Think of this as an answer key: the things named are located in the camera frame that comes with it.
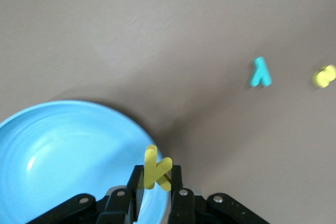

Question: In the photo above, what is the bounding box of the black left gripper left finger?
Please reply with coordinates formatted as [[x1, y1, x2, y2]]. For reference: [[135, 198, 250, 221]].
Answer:
[[26, 165, 144, 224]]

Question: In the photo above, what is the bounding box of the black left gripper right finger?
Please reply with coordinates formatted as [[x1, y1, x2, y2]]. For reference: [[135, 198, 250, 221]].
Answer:
[[167, 165, 271, 224]]

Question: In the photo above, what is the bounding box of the yellow letter k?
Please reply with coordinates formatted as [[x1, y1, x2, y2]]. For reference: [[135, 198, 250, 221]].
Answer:
[[143, 144, 173, 192]]

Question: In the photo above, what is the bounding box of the teal letter y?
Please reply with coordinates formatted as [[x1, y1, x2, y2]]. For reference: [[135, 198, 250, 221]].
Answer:
[[248, 56, 273, 88]]

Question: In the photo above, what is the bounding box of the blue plate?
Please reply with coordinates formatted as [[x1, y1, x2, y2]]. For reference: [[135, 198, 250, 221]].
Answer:
[[0, 100, 169, 224]]

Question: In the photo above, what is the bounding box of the brown table cover mat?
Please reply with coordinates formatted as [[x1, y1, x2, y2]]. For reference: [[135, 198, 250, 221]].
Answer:
[[0, 0, 336, 224]]

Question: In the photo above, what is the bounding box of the yellow letter z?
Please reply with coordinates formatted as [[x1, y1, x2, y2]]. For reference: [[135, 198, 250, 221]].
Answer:
[[311, 64, 336, 88]]

